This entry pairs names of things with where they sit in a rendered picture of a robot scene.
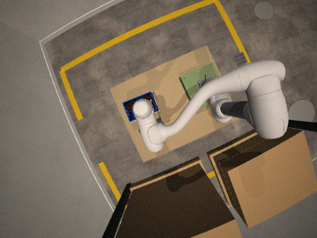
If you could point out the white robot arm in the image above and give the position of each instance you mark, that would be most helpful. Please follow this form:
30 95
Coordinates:
265 109

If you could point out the blue bottle crate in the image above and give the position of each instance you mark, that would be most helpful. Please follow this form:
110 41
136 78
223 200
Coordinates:
131 116

